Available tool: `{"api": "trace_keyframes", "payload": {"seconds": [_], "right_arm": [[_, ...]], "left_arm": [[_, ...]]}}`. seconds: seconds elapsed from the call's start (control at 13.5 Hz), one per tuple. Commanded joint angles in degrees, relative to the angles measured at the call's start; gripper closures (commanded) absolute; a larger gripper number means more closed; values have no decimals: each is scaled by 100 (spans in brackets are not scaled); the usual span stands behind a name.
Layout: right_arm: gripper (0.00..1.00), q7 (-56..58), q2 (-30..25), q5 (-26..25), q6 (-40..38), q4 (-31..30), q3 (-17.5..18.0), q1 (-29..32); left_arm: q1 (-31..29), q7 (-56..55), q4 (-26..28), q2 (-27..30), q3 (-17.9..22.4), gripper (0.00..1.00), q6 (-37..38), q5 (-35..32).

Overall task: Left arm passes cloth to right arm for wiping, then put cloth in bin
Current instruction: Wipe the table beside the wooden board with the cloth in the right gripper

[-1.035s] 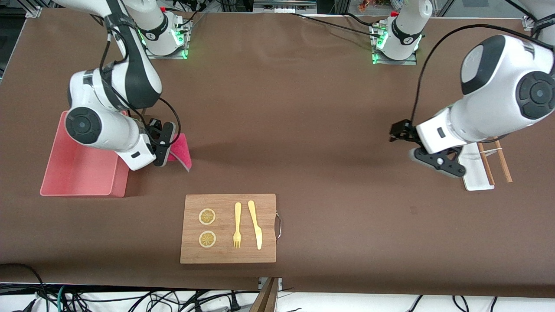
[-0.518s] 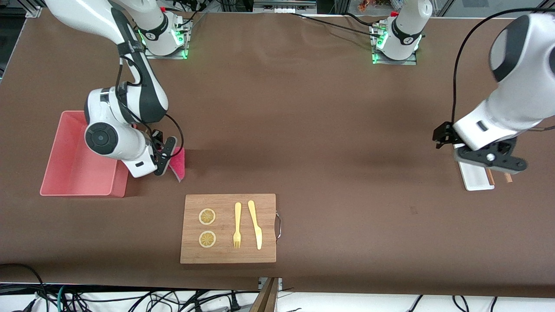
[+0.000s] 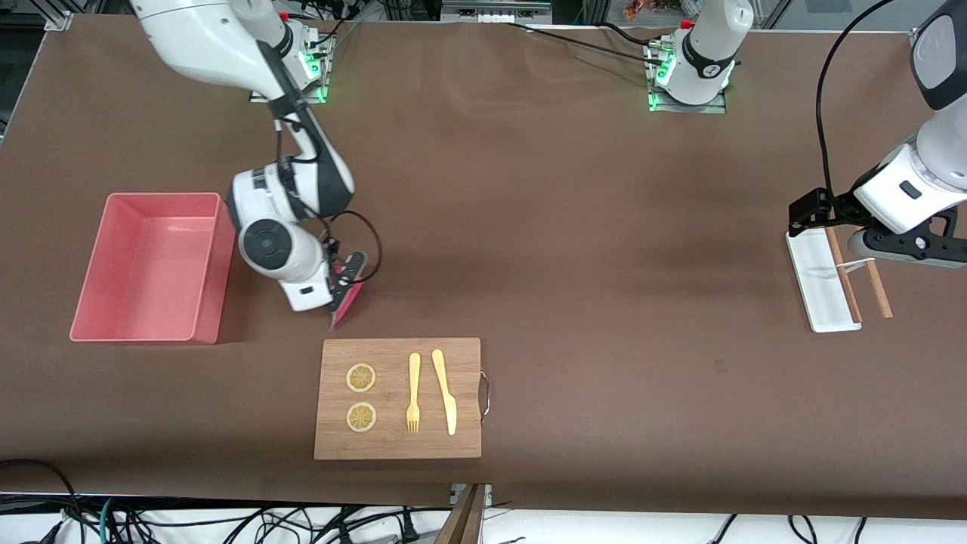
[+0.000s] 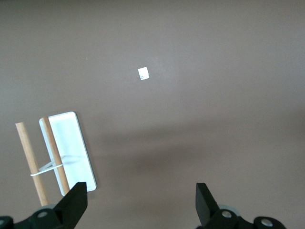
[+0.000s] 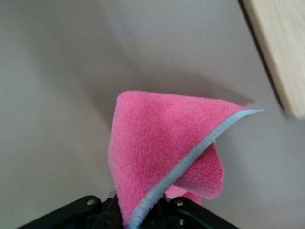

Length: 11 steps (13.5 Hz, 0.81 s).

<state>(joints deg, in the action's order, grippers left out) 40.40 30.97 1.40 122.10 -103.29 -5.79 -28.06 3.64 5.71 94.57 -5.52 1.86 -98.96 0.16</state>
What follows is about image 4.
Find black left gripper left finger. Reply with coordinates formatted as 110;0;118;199
0;182;88;229

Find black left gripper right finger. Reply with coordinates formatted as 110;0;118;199
196;183;286;229

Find wooden rack rod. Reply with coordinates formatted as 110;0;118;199
15;122;50;207
40;116;70;191

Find white rack tray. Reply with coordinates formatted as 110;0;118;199
39;111;98;195

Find small tape square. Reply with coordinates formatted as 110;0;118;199
137;67;150;82

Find white wire rack bracket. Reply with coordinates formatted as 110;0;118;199
30;154;84;177

